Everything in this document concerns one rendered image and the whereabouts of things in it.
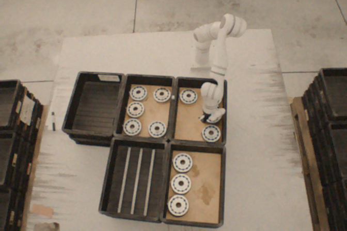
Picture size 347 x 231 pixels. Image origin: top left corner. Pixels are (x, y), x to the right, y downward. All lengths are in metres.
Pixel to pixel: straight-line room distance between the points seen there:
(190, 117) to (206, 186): 0.41
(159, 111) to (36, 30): 2.31
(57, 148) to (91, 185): 0.34
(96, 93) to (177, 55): 0.64
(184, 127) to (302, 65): 1.76
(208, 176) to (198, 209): 0.18
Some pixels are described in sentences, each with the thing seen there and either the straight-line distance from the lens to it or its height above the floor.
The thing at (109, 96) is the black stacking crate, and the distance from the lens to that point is 1.76.
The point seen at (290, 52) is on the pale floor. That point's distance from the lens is 3.11.
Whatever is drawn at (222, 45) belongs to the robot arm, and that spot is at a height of 1.33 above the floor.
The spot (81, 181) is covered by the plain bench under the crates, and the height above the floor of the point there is 0.70.
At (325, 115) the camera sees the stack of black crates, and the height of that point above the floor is 0.48.
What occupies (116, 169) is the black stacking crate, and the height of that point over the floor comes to 0.83.
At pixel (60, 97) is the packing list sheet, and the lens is 2.03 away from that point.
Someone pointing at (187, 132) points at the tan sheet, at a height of 0.83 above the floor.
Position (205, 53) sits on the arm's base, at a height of 0.86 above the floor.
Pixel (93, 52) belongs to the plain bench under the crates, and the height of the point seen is 0.70.
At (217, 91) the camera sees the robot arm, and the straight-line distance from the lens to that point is 1.29.
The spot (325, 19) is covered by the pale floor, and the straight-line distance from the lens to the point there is 3.60.
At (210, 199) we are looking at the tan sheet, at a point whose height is 0.83.
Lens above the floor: 2.32
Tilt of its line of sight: 62 degrees down
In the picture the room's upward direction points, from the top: 6 degrees counter-clockwise
